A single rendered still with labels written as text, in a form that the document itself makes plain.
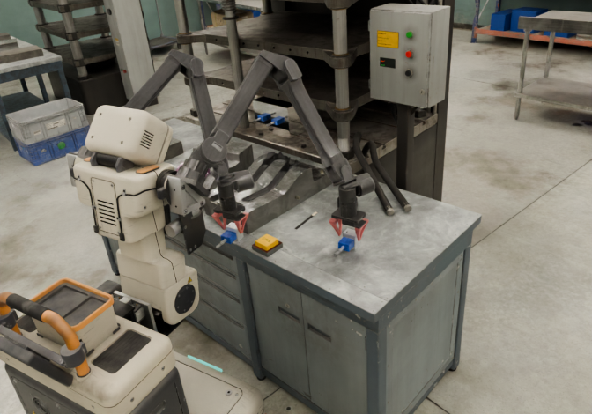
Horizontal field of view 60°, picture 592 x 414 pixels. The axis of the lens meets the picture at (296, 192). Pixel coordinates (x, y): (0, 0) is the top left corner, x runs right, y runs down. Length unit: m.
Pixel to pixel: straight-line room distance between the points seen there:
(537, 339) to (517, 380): 0.29
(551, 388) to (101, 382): 1.83
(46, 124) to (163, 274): 3.67
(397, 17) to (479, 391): 1.62
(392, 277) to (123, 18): 4.93
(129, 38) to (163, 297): 4.66
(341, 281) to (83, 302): 0.78
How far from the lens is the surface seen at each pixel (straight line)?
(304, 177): 2.10
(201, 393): 2.13
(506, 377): 2.56
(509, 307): 2.91
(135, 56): 6.21
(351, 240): 1.80
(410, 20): 2.26
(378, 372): 1.82
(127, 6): 6.14
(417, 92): 2.31
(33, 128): 5.22
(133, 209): 1.54
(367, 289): 1.66
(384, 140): 2.72
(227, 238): 1.89
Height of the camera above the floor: 1.85
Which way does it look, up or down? 28 degrees down
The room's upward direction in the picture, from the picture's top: 5 degrees counter-clockwise
